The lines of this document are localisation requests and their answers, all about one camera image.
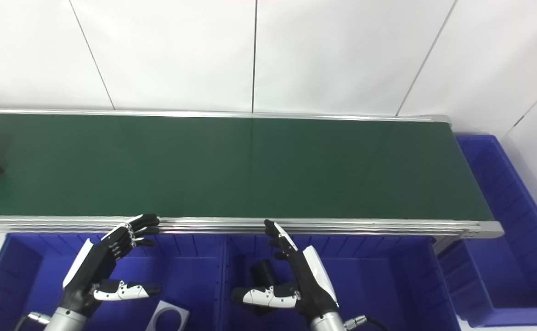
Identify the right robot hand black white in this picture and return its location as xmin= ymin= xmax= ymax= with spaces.
xmin=232 ymin=219 xmax=340 ymax=320

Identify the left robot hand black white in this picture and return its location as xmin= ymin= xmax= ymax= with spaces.
xmin=58 ymin=214 xmax=162 ymax=318

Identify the green conveyor belt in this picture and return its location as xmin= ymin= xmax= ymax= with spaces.
xmin=0 ymin=113 xmax=495 ymax=222
xmin=0 ymin=108 xmax=505 ymax=254

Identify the blue plastic bin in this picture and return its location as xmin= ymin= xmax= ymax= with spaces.
xmin=0 ymin=232 xmax=226 ymax=331
xmin=222 ymin=232 xmax=462 ymax=331
xmin=438 ymin=134 xmax=537 ymax=327

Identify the grey square plate round hole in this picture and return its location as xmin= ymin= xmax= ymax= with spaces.
xmin=146 ymin=300 xmax=190 ymax=331

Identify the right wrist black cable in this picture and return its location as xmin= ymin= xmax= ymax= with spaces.
xmin=344 ymin=315 xmax=390 ymax=331

